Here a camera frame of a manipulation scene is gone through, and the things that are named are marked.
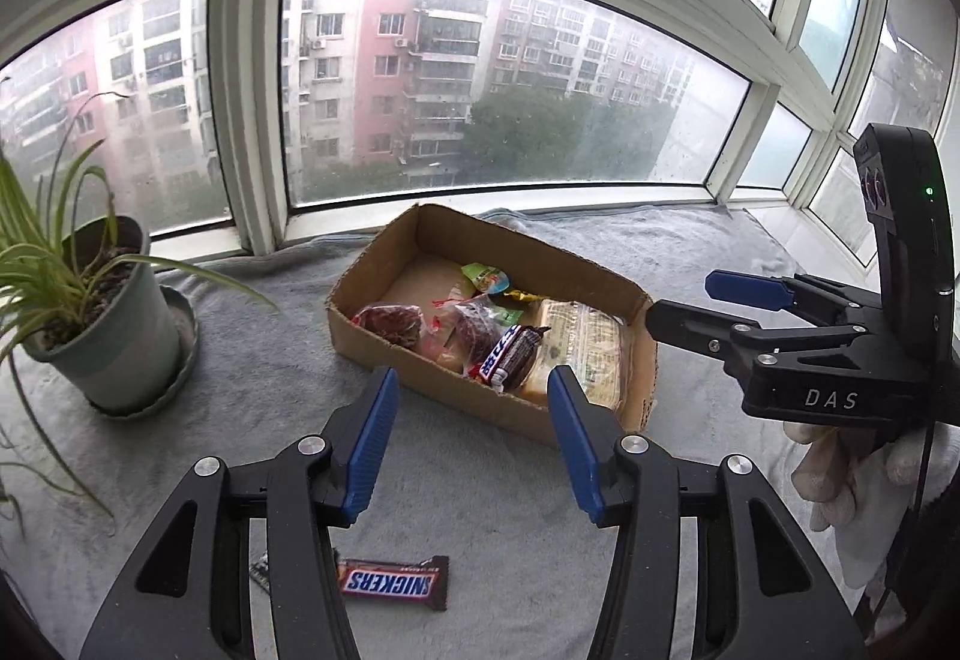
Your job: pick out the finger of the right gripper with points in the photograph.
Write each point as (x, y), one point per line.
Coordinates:
(750, 290)
(705, 329)

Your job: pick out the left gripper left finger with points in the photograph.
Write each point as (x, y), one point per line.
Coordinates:
(184, 590)

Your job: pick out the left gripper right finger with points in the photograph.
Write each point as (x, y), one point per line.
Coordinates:
(763, 592)

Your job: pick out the sandwich bread pack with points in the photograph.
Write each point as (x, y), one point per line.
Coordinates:
(590, 342)

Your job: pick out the snickers bar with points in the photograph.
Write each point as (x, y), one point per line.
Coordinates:
(509, 361)
(425, 582)

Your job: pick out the green candy wrapper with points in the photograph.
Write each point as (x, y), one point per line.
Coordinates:
(486, 279)
(506, 317)

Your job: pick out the red date snack packet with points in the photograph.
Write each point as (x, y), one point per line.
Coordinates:
(399, 324)

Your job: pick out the yellow candy packet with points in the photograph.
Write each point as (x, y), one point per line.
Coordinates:
(522, 296)

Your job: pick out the right white gloved hand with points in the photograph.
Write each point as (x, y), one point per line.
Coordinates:
(863, 499)

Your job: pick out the black patterned snack packet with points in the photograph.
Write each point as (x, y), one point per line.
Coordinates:
(259, 571)

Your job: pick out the green plant pot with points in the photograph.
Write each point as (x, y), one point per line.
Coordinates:
(125, 359)

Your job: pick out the grey blanket cloth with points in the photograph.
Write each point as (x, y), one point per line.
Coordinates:
(528, 569)

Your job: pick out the spider plant leaves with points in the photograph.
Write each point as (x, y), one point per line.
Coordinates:
(59, 244)

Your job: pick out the white window frame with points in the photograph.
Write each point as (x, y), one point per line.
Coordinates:
(247, 90)

